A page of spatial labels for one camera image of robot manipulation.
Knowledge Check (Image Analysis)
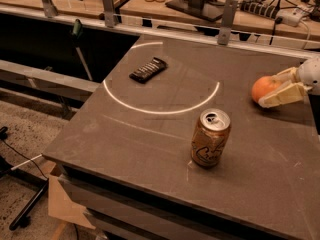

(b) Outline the metal bracket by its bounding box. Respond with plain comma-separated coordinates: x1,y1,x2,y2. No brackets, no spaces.
102,0,117,28
217,0,238,45
41,0,58,18

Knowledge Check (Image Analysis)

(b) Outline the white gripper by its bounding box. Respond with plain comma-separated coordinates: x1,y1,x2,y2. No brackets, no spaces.
258,57,320,108

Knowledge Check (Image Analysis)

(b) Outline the metal bracket right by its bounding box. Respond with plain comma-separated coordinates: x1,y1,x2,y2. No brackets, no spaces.
217,0,238,45

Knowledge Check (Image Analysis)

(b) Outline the metal bracket middle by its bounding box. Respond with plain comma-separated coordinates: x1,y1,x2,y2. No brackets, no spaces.
102,0,117,28

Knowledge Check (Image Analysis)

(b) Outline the metal rail frame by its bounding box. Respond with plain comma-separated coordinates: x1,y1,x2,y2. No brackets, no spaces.
0,3,320,60

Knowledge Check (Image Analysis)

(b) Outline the orange soda can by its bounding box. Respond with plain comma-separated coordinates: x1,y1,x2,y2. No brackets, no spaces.
191,108,231,168

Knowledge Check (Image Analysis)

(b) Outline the black monitor stand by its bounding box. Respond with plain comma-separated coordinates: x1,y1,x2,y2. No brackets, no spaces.
165,0,224,22

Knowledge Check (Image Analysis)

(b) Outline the black stand leg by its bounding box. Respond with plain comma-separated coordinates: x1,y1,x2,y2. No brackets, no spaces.
0,126,50,232

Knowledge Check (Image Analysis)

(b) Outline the black snack bar wrapper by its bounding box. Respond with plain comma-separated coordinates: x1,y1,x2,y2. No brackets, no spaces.
129,57,168,84

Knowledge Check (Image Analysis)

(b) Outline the power strip with cables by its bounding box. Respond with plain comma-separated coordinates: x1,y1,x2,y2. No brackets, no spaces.
239,0,319,27

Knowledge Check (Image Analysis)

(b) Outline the green handled tool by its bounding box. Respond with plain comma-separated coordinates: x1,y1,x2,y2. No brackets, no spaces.
71,18,94,82

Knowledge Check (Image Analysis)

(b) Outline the orange fruit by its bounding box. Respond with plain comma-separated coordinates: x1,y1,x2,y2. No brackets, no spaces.
251,76,282,103

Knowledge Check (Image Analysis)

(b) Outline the metal bracket left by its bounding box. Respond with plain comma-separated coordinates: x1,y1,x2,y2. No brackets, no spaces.
41,0,58,18

